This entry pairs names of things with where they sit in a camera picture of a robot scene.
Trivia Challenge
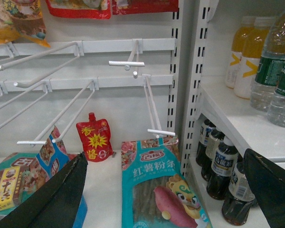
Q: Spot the orange mushroom snack bag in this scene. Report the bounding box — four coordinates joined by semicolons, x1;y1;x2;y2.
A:
0;0;50;48

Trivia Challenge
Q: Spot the teal sweet potato noodle bag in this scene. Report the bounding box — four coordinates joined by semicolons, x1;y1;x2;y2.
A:
121;136;212;228

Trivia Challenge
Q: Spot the red sauce pouch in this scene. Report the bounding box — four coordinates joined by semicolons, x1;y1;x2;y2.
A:
76;113;114;162

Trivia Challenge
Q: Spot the white display hook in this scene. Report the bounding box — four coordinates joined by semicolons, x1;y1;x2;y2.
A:
16;79;99;147

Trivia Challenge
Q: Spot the red hanging snack bag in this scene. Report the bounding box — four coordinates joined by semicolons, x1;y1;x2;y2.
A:
46;0;111;19

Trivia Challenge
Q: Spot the water bottle green label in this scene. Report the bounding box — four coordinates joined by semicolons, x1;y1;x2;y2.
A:
250;7;285;112

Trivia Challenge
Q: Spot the white hook with crossbar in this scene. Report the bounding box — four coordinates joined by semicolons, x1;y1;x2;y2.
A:
142;74;176;138

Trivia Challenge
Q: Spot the white slotted upright post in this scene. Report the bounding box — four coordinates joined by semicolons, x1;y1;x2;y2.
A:
167;0;194;145

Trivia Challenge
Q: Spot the orange juice bottle white label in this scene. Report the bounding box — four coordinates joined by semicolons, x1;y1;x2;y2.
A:
234;17;276;99

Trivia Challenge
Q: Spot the blue snack bag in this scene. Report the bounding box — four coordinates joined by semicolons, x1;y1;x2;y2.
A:
0;125;88;228

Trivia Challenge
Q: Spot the dark oolong tea bottle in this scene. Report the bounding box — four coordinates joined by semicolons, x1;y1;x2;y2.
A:
206;136;238;200

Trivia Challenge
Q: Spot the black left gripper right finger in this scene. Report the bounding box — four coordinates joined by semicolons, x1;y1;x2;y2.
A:
243;149;285;228

